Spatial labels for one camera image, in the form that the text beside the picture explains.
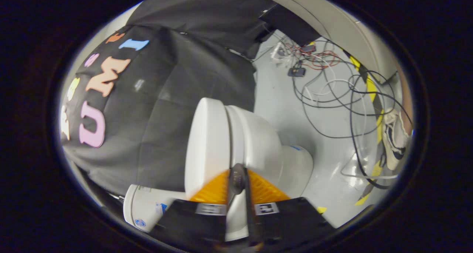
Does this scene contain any person's white sneaker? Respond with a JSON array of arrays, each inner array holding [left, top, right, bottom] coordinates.
[[382, 108, 411, 171]]

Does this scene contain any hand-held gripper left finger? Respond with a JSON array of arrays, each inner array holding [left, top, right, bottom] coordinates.
[[148, 163, 241, 252]]

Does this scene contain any yellow black floor tape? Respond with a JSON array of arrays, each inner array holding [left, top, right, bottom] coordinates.
[[317, 54, 386, 214]]

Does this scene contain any white ceramic toilet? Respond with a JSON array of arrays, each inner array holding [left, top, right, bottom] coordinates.
[[123, 105, 314, 242]]

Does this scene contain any white toilet lid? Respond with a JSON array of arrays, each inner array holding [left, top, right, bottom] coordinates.
[[184, 97, 249, 242]]

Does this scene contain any tangle of floor cables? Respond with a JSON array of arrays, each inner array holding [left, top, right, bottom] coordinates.
[[255, 34, 414, 190]]

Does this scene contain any black flat panel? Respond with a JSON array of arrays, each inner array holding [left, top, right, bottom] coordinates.
[[260, 3, 322, 47]]

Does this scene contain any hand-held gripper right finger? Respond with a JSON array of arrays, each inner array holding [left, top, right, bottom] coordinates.
[[238, 164, 335, 251]]

